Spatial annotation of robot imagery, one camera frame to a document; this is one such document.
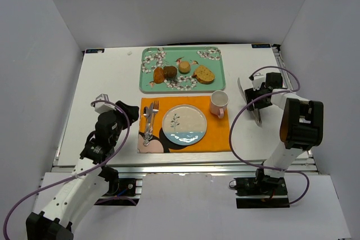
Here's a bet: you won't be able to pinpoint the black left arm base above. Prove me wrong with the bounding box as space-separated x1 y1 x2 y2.
95 178 142 206

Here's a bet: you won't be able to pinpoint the silver table knife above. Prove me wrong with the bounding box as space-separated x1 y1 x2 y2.
148 102 154 142

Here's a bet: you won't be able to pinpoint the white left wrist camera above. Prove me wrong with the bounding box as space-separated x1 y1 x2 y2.
91 93 113 114

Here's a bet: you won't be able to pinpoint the pale round bun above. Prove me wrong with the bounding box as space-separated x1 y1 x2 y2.
178 61 191 74

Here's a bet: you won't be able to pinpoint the dark brown muffin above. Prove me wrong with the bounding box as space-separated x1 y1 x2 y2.
163 66 178 79

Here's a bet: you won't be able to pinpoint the orange cartoon placemat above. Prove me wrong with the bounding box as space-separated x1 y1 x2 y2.
137 96 230 153

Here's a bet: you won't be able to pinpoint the sliced bread piece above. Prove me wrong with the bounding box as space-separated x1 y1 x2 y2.
192 65 215 84

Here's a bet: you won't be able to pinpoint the white blue ceramic plate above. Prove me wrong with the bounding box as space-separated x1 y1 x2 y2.
162 105 208 146

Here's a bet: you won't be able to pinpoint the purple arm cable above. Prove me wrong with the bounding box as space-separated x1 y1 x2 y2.
228 66 310 206
4 99 131 238

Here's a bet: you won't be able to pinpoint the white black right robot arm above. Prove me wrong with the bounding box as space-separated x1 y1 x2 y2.
242 73 324 192

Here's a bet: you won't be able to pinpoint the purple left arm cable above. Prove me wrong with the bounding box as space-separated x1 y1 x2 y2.
4 99 131 238

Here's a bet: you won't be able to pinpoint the silver metal tongs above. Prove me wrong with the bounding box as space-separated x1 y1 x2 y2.
237 78 262 127

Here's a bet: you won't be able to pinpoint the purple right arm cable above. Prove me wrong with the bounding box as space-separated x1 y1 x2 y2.
228 66 310 206

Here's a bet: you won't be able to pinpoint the aluminium table frame rail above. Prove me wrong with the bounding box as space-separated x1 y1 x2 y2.
50 43 318 176

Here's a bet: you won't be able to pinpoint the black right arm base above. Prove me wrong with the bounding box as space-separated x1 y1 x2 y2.
228 177 290 209

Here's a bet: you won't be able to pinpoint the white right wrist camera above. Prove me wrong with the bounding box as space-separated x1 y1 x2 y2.
249 73 266 91

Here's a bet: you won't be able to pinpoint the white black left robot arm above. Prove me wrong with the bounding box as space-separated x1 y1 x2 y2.
26 99 140 239

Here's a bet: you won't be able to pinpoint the green floral tray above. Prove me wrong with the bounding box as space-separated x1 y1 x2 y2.
139 46 226 93

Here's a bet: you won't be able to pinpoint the orange-brown bread roll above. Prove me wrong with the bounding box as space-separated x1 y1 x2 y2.
153 67 165 84

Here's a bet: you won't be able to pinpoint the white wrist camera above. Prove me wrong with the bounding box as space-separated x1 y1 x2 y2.
91 93 113 114
249 73 266 91

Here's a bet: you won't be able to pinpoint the pink white ceramic mug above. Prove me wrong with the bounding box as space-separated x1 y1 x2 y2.
210 90 229 119

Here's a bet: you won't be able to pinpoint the silver spoon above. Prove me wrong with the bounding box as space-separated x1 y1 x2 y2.
143 106 150 147

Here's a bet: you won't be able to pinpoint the silver fork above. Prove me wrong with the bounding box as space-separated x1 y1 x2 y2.
148 100 159 140

